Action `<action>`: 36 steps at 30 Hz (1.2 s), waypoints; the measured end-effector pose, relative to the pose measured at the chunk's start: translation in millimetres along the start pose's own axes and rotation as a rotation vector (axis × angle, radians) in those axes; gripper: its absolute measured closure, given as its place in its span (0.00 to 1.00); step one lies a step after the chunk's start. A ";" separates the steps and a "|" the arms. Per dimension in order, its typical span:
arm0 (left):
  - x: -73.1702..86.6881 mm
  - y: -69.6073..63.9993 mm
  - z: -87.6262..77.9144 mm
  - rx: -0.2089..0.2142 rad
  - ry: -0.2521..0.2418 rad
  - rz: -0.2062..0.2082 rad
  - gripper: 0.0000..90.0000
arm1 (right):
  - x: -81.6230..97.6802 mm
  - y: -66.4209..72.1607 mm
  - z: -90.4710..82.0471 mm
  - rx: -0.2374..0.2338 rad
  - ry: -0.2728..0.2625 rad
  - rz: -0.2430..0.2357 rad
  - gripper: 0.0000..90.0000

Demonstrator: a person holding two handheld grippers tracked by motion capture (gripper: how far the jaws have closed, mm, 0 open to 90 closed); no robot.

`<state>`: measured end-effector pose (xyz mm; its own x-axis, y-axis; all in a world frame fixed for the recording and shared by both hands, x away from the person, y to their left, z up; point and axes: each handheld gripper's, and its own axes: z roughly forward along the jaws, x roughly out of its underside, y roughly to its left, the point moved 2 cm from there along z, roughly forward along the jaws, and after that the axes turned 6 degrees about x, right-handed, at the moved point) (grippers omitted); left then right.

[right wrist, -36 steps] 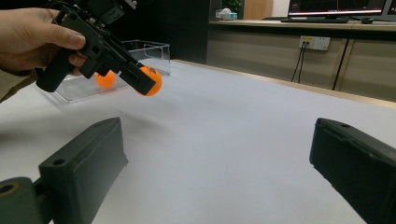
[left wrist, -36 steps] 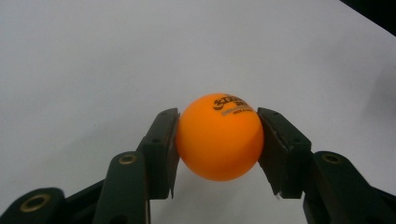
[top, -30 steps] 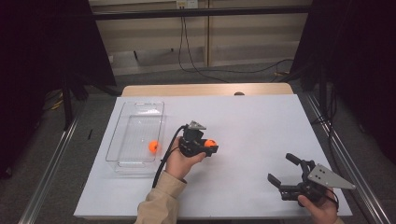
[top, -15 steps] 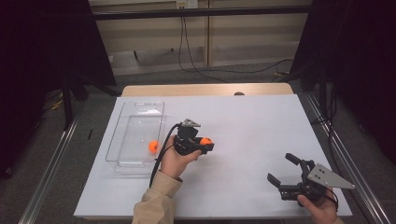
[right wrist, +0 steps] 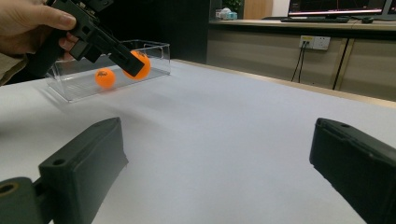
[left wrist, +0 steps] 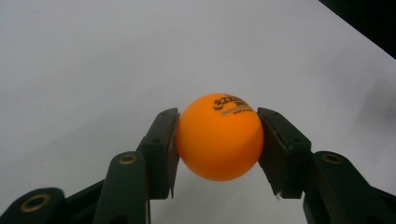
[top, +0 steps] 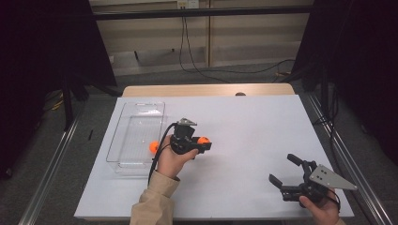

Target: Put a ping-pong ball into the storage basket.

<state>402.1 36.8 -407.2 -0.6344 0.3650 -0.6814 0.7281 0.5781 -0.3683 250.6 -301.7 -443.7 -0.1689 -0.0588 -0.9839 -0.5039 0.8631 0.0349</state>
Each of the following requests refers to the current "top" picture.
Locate black floor cable bundle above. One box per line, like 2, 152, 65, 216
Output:
312, 83, 344, 176

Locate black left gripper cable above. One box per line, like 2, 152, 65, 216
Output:
147, 122, 178, 186

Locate black curtain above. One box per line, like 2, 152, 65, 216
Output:
293, 0, 398, 165
0, 0, 118, 180

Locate light wooden table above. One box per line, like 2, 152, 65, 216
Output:
121, 82, 296, 98

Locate person's left hand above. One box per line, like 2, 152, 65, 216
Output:
157, 134, 200, 180

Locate black metal stand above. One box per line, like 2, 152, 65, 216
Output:
60, 74, 92, 132

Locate white wall socket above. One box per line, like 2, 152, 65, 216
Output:
176, 0, 200, 9

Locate white table mat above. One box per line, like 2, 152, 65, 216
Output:
73, 95, 355, 219

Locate person's right hand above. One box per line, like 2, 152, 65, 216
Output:
298, 189, 341, 225

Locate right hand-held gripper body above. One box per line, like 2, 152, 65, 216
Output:
281, 164, 359, 209

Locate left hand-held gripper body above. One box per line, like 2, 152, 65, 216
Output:
170, 117, 198, 156

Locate aluminium floor rail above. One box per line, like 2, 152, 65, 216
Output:
307, 93, 393, 225
18, 115, 81, 225

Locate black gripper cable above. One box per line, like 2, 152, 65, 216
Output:
327, 188, 342, 213
147, 122, 178, 186

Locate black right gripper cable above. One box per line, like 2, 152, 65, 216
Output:
327, 188, 342, 213

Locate black power cable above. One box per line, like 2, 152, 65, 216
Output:
183, 17, 297, 75
178, 17, 233, 84

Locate black metal crossbar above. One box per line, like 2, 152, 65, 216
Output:
92, 5, 314, 22

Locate clear plastic storage box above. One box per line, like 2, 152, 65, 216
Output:
105, 101, 166, 176

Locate yellow cable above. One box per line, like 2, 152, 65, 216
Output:
43, 89, 64, 113

